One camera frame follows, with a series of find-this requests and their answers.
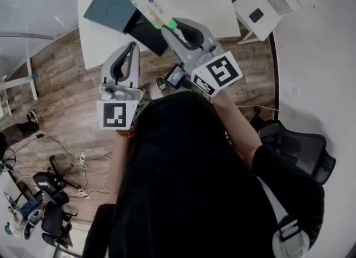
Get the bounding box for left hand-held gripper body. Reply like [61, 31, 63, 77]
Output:
[96, 82, 146, 131]

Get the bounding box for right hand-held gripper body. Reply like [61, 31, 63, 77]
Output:
[181, 39, 244, 98]

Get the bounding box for white green small package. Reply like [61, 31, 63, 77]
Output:
[130, 0, 179, 32]

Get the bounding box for dark green box container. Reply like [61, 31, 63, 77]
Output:
[82, 0, 171, 57]

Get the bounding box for person's left forearm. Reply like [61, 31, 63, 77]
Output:
[106, 128, 140, 205]

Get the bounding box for person's right forearm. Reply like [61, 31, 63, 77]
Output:
[210, 92, 264, 172]

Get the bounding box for black small screen device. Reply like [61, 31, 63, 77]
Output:
[164, 63, 193, 90]

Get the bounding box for small black square object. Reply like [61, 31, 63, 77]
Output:
[249, 8, 265, 24]

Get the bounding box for black mesh office chair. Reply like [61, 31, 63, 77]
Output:
[249, 107, 337, 186]

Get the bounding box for black office chair with armrest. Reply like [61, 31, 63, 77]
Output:
[32, 155, 82, 250]

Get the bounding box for person's black shirt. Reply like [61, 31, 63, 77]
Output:
[81, 143, 325, 258]

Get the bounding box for blue grey device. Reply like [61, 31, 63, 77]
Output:
[3, 191, 44, 240]

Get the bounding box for brown beaded bracelet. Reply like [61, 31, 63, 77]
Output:
[116, 123, 139, 140]

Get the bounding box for white cable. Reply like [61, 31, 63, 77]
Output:
[235, 105, 279, 112]

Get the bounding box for tangled white cables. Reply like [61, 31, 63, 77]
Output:
[74, 148, 113, 200]

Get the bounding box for white table frame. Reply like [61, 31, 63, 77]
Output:
[0, 32, 55, 101]

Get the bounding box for black cable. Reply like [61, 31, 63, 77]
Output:
[7, 132, 80, 164]

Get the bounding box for grey shoulder strap bag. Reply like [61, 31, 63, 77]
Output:
[255, 176, 310, 258]

